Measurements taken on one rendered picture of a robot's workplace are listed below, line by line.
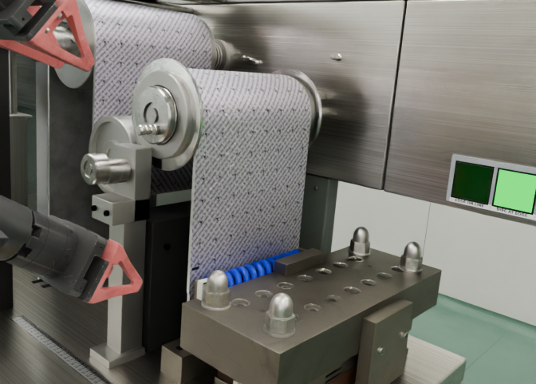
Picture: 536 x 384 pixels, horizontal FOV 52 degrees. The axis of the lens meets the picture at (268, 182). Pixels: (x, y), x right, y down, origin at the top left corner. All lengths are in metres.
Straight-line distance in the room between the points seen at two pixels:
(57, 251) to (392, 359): 0.46
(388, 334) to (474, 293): 2.73
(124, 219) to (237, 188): 0.16
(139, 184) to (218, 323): 0.22
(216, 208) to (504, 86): 0.43
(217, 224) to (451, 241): 2.79
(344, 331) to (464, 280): 2.81
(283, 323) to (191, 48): 0.55
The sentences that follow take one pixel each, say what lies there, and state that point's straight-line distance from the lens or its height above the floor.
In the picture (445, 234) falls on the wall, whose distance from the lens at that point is 3.46.
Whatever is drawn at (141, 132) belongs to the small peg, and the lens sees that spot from 0.70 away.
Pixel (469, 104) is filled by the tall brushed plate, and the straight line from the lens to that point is 0.84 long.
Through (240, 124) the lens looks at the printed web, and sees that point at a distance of 0.75.
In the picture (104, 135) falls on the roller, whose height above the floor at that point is 1.20.
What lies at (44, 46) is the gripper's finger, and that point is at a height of 1.32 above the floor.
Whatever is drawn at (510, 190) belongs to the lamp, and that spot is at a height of 1.18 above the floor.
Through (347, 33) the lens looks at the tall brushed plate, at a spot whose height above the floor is 1.39.
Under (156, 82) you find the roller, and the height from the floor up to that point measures 1.29.
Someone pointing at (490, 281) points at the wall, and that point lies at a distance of 3.43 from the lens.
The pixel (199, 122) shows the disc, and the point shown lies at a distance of 0.69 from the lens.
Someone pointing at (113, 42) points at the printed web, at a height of 1.34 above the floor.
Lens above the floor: 1.32
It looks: 12 degrees down
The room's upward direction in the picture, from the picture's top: 5 degrees clockwise
